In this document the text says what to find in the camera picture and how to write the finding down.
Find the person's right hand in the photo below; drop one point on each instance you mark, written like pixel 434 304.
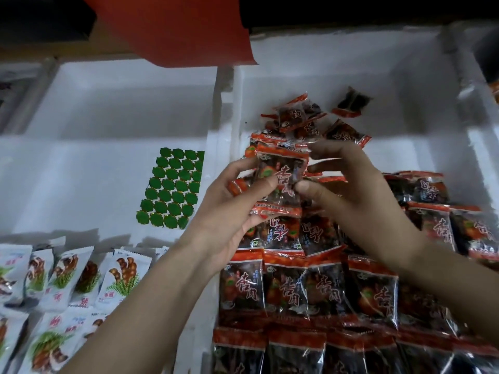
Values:
pixel 365 202

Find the person's left hand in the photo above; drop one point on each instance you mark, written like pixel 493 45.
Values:
pixel 222 222

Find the dark red snack packet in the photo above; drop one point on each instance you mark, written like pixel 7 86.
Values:
pixel 282 179

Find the pile of dark red packets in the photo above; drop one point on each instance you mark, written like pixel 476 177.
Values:
pixel 312 307

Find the pile of white printed packets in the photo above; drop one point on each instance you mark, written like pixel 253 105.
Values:
pixel 62 296

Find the person's left forearm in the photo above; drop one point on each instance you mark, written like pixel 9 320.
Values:
pixel 132 327

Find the green leaf-pattern sheet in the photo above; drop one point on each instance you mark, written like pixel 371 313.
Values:
pixel 171 187

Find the red scalloped sign yellow lettering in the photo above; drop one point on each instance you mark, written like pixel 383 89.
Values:
pixel 171 27

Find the black metal guard rail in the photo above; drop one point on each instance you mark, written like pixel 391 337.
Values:
pixel 366 10
pixel 39 19

